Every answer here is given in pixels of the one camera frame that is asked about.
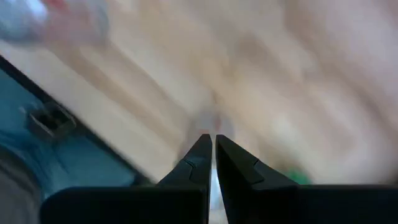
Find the green Sprite soda can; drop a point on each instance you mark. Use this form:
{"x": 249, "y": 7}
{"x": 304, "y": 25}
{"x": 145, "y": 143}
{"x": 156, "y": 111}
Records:
{"x": 298, "y": 176}

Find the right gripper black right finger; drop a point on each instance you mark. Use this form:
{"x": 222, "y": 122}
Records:
{"x": 255, "y": 199}

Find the dark metal bracket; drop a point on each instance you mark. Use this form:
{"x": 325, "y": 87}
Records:
{"x": 51, "y": 121}

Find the silver Diet Coke can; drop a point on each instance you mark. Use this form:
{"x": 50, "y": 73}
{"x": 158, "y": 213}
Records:
{"x": 46, "y": 21}

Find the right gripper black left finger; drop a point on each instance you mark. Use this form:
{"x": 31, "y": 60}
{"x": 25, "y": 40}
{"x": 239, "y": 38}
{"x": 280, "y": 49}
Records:
{"x": 186, "y": 202}

